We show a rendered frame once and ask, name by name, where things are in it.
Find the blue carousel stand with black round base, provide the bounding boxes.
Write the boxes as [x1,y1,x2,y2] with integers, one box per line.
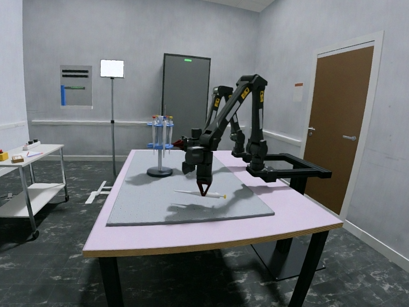
[147,116,173,177]

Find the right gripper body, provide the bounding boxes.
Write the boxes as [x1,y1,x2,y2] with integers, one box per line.
[180,136,194,152]

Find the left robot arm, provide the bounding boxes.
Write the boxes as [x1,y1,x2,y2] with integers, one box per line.
[182,74,268,176]

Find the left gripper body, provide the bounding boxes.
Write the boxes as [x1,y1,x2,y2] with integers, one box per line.
[196,163,213,183]

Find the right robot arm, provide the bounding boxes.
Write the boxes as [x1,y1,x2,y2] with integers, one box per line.
[192,85,246,155]

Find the grey rectangular mat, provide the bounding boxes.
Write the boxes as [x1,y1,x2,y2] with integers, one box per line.
[106,151,275,226]

